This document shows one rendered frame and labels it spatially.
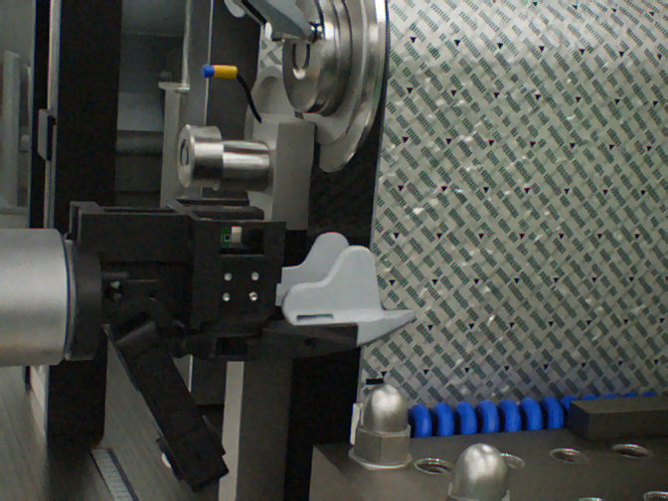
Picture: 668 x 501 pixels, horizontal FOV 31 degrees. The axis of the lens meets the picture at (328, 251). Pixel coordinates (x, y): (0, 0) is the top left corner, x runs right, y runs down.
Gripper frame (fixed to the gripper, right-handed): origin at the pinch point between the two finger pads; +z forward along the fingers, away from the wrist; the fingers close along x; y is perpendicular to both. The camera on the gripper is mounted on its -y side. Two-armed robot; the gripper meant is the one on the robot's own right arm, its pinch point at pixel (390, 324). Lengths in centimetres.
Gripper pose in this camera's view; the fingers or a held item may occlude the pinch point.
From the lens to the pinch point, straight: 74.5
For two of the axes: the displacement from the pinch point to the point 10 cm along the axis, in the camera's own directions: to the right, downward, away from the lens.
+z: 9.3, 0.0, 3.7
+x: -3.6, -2.2, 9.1
